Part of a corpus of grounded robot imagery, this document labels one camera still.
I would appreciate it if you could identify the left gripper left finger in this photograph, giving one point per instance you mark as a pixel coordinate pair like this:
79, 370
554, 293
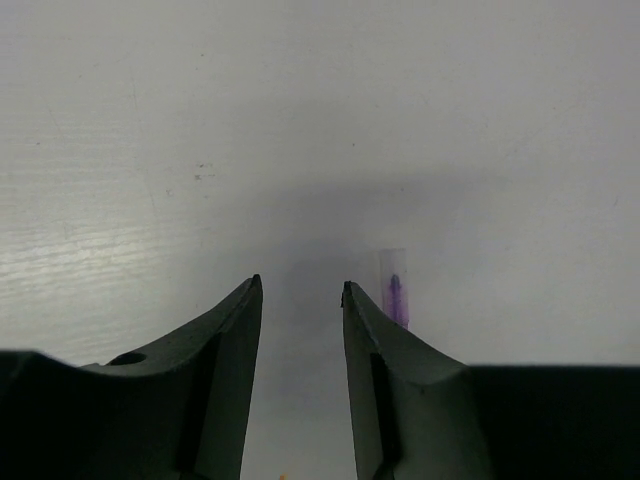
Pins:
175, 408

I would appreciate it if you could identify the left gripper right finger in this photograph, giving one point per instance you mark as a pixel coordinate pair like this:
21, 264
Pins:
417, 413

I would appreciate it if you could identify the purple pen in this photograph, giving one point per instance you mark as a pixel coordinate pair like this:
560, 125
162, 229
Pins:
393, 281

